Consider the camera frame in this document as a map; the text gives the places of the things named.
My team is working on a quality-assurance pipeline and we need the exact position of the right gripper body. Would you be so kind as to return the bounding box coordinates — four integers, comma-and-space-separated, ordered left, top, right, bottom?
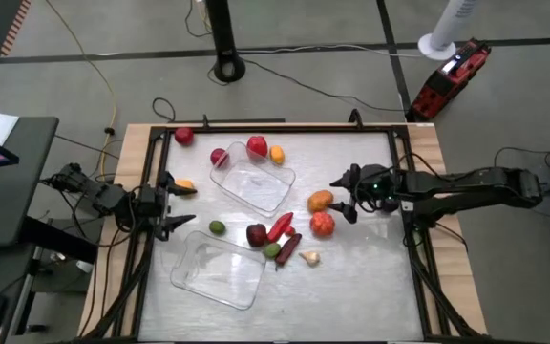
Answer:
356, 163, 401, 215

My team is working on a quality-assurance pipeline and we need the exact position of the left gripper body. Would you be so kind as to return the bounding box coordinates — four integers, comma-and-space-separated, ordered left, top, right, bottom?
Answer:
136, 170, 172, 242

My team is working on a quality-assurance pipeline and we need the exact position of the orange brown potato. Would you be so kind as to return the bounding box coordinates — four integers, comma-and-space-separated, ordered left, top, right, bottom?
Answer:
307, 189, 335, 214

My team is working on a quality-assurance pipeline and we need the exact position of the dark red apple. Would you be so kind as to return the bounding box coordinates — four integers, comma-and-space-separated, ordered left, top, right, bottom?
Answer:
209, 147, 229, 168

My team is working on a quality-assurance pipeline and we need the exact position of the bright red apple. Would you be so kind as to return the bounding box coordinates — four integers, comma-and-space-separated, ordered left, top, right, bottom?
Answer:
174, 126, 195, 147

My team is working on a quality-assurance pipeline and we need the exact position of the white garlic bulb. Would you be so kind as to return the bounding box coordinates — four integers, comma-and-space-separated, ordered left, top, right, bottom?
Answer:
298, 250, 322, 268

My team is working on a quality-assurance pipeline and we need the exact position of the clear plastic basket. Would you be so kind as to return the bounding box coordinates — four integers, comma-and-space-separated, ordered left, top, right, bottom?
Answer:
209, 140, 297, 219
169, 230, 267, 312

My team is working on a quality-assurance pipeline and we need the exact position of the red chili pepper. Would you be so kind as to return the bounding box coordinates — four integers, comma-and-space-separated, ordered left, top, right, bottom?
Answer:
266, 211, 295, 244

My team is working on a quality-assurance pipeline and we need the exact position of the dark purple long vegetable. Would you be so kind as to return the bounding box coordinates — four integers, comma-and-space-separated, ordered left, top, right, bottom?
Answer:
274, 232, 303, 268

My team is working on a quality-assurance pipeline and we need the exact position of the maroon round fruit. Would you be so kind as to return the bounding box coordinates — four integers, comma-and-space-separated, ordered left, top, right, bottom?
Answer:
245, 223, 268, 248

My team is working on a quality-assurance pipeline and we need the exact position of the grey desk base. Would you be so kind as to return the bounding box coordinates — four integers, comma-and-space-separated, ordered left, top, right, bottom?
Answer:
7, 217, 105, 336

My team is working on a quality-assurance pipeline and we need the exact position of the red black tool case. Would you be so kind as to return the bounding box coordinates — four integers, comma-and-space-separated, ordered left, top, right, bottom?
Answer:
407, 38, 493, 122

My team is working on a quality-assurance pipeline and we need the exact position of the dark grey desk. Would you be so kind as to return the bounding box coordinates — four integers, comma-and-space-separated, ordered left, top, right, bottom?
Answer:
0, 116, 60, 247

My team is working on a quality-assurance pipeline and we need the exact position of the black pole stand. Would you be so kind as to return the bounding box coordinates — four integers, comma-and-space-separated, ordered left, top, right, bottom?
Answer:
205, 0, 247, 84

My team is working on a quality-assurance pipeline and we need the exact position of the white tower fan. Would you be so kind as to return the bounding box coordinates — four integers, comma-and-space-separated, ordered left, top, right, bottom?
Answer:
417, 0, 479, 62

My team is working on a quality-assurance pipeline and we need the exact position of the looped black cable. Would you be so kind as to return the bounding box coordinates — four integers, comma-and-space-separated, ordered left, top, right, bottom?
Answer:
152, 97, 178, 123

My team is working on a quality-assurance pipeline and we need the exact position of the long black floor cable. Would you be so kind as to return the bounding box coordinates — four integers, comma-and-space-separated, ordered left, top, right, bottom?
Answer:
240, 56, 409, 114

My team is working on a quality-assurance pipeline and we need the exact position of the yellow floor cable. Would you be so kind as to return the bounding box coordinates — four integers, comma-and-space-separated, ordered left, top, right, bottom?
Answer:
44, 0, 117, 181

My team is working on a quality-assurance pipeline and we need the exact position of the black metal table frame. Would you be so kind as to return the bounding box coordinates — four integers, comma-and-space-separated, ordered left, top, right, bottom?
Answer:
81, 114, 484, 344

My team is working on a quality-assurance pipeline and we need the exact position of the white floor cable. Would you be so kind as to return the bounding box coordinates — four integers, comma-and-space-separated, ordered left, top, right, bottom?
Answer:
235, 43, 425, 59

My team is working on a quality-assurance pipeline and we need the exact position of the thin black floor cable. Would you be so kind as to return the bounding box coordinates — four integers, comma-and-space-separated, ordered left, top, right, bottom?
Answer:
493, 146, 550, 169

